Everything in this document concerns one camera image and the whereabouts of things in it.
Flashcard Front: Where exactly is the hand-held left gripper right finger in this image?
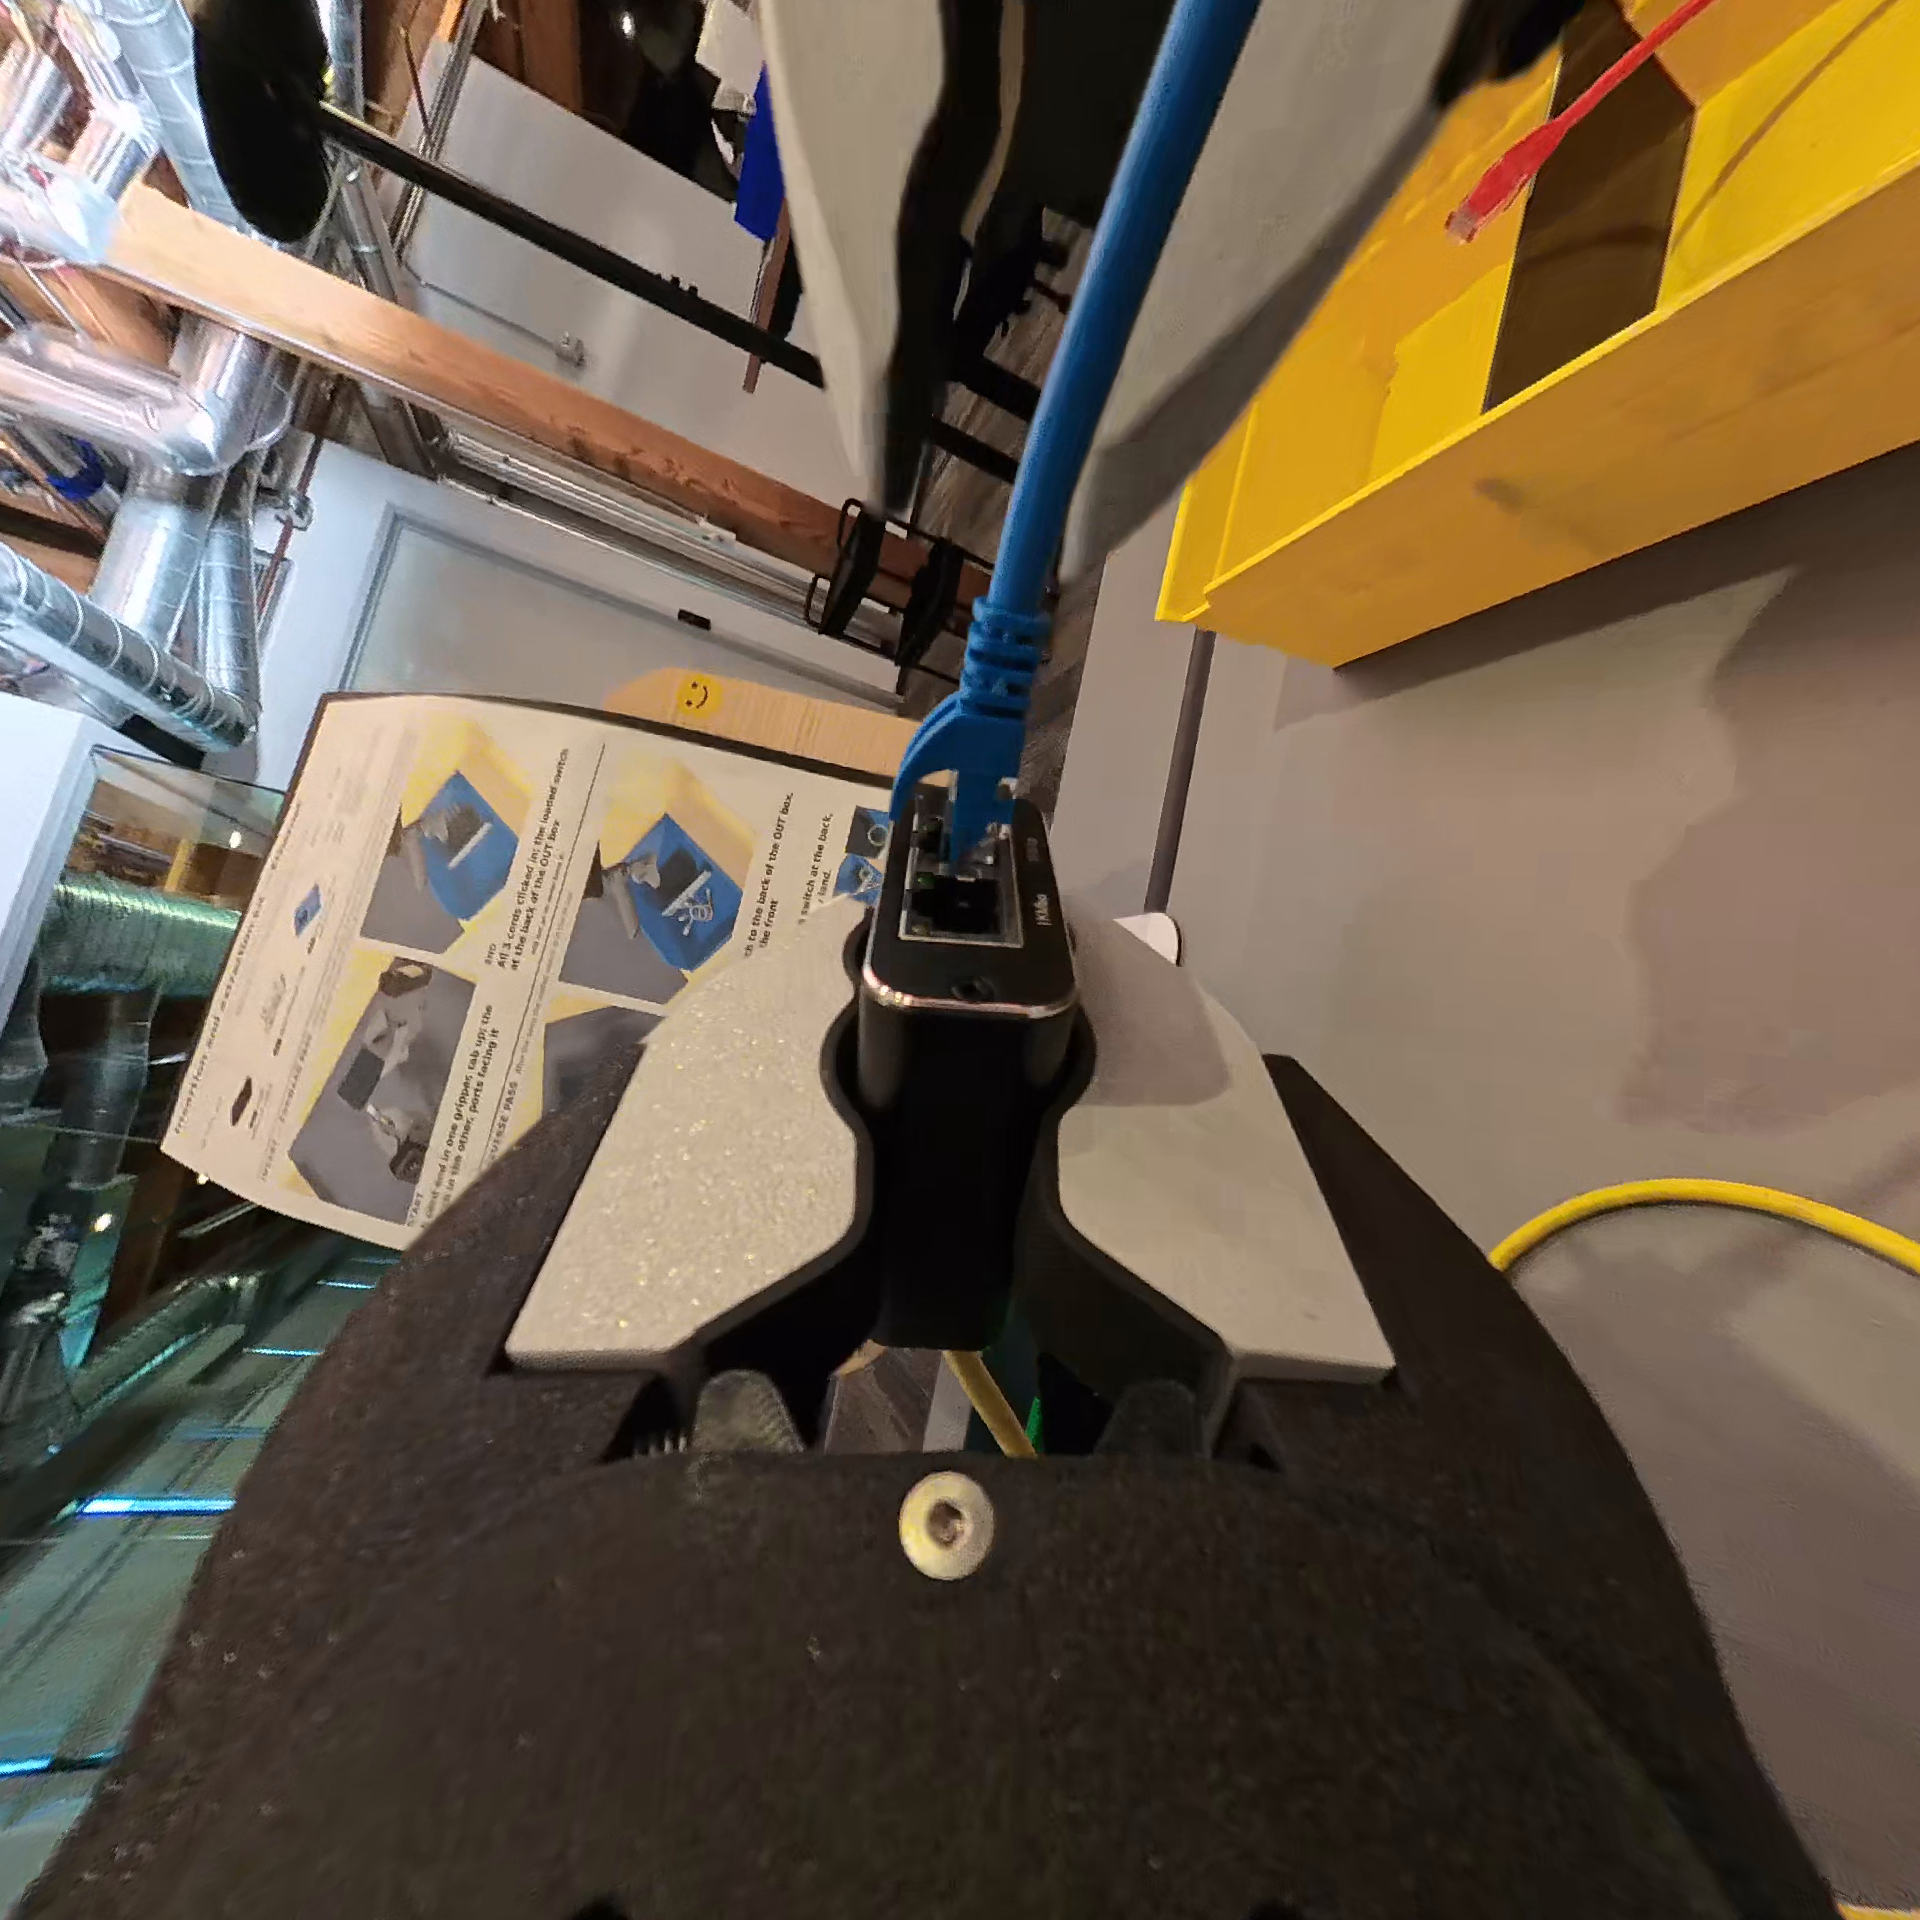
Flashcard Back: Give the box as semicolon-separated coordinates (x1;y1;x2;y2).
1020;907;1397;1456

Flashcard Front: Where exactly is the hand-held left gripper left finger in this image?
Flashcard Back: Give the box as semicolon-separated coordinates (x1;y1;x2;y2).
506;904;881;1448

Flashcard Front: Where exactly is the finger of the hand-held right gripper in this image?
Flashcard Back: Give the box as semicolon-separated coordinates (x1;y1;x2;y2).
754;0;1027;515
1055;0;1482;590

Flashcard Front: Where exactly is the red ethernet cable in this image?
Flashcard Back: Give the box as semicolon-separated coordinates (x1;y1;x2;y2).
1445;0;1720;245

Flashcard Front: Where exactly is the black ethernet port adapter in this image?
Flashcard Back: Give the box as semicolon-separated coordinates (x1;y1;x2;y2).
851;793;1083;1352

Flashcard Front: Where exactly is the blue ethernet cable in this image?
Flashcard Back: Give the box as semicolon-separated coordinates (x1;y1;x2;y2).
888;0;1265;880

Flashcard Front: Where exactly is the yellow plastic bin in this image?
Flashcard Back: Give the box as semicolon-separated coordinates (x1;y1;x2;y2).
1153;0;1920;672

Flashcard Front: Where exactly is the yellow ethernet cable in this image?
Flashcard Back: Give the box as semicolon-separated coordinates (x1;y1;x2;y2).
941;1177;1920;1461

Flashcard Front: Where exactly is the printed instruction sheet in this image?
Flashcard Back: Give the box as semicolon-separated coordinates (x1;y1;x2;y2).
158;688;933;1253

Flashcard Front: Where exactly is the white door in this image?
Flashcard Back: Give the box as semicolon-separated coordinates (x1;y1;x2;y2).
335;499;904;726

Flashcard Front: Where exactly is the corrugated silver duct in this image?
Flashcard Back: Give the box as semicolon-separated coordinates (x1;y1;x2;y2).
0;531;268;753

